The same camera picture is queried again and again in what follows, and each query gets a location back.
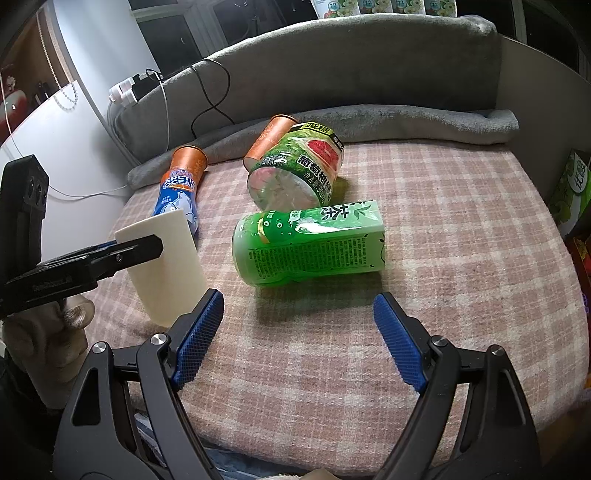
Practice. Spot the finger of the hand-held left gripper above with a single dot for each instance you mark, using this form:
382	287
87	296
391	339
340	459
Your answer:
107	243
138	253

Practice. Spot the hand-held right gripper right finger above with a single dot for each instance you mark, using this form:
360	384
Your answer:
397	344

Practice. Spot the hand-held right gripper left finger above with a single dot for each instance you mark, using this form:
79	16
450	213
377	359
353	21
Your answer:
203	334

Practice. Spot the cream white cup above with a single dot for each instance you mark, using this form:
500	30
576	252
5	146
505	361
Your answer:
171	281

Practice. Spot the person's left hand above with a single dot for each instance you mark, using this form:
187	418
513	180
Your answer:
46	341

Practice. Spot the blue bottle with orange cap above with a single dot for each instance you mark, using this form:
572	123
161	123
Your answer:
178	194

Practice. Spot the green tea bottle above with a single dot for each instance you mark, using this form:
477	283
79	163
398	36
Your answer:
314	244

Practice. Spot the pink plaid blanket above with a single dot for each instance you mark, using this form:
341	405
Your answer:
461	230

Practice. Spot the blue cloth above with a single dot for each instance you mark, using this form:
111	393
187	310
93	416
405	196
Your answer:
240	466

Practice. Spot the white power strip with plugs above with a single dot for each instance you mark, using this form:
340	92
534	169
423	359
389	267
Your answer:
124	90

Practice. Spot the green bottle with red label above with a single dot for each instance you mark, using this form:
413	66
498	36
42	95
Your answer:
300	170

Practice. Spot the red box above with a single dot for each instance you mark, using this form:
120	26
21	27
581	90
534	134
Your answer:
581	256

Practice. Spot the green cardboard box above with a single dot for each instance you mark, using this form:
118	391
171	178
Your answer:
570	194

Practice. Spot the grey fleece blanket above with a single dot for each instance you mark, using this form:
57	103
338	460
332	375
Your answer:
369	69

